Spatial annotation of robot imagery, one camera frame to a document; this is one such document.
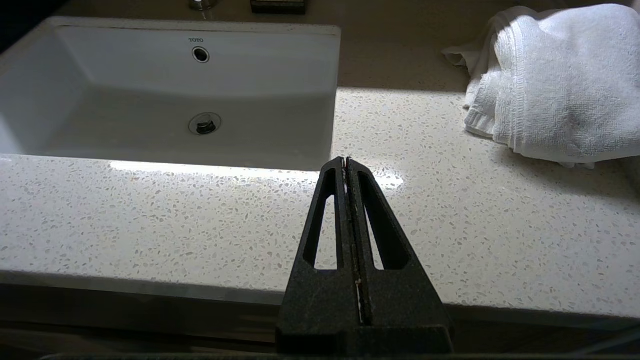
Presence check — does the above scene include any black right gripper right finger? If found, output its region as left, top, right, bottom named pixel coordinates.
left=347, top=157, right=454, bottom=355

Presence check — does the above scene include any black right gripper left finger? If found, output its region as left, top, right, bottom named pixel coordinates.
left=276, top=156, right=362, bottom=355

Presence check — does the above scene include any chrome sink drain plug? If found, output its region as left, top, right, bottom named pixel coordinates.
left=188, top=112, right=222, bottom=136

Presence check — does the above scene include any white terry towel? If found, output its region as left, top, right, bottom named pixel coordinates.
left=442, top=3, right=640, bottom=169

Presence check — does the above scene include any white ceramic sink basin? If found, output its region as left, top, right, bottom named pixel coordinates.
left=0, top=16, right=342, bottom=172

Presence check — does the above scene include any black soap dish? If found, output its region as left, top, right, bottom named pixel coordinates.
left=250, top=0, right=308, bottom=15

